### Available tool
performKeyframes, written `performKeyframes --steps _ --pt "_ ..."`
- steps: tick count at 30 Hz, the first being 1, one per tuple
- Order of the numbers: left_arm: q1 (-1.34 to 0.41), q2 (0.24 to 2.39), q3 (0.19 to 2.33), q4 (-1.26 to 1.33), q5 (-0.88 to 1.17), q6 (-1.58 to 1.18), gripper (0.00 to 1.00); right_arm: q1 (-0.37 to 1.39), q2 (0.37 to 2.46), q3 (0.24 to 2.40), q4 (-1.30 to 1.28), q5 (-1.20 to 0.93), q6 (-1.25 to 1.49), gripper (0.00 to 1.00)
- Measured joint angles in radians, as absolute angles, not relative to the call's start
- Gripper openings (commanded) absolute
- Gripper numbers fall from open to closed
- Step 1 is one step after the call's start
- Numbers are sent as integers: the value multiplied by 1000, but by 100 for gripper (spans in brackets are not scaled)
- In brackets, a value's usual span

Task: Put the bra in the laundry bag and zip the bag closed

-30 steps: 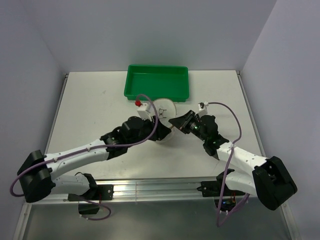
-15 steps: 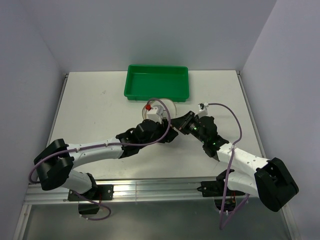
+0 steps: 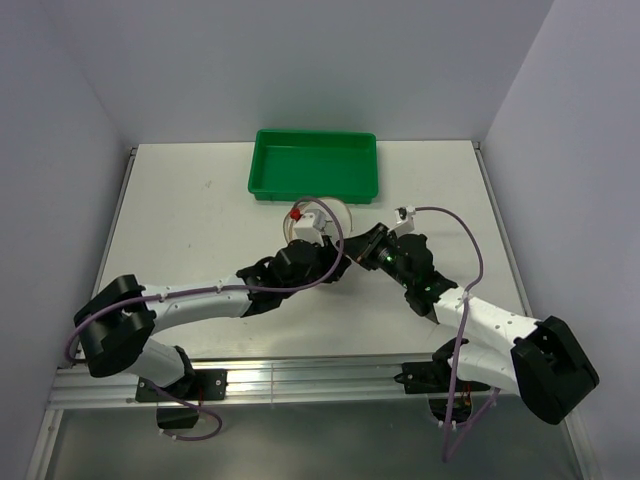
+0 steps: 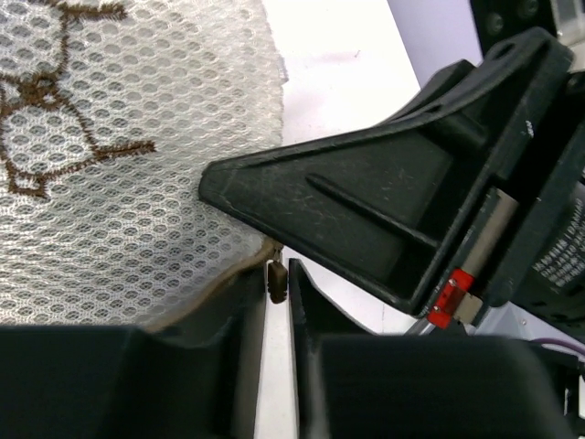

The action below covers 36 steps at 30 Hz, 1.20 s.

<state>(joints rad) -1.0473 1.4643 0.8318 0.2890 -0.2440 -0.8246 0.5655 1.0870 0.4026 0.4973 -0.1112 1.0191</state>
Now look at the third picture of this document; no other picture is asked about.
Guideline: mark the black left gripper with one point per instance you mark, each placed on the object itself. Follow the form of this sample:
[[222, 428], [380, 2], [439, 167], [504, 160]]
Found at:
[[327, 253]]

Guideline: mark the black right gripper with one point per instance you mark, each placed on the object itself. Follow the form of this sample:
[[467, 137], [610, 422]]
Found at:
[[361, 247]]

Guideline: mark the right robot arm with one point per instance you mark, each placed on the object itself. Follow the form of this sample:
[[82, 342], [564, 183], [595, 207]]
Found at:
[[541, 361]]

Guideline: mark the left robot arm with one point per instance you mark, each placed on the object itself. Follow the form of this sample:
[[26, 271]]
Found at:
[[116, 327]]

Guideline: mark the green plastic tray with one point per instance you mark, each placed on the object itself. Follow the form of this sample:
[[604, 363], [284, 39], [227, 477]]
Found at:
[[289, 164]]

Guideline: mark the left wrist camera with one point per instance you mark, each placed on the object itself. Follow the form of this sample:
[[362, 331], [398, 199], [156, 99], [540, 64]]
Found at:
[[309, 225]]

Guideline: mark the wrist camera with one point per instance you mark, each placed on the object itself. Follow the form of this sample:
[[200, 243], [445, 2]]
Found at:
[[309, 225], [404, 220]]

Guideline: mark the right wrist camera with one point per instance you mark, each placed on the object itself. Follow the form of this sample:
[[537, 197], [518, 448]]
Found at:
[[404, 220]]

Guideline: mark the aluminium frame rail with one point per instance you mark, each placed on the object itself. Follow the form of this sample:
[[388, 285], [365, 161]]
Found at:
[[250, 382]]

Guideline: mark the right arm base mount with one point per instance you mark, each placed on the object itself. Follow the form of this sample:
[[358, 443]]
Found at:
[[433, 378]]

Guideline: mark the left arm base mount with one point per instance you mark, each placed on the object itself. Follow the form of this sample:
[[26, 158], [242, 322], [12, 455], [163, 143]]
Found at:
[[181, 405]]

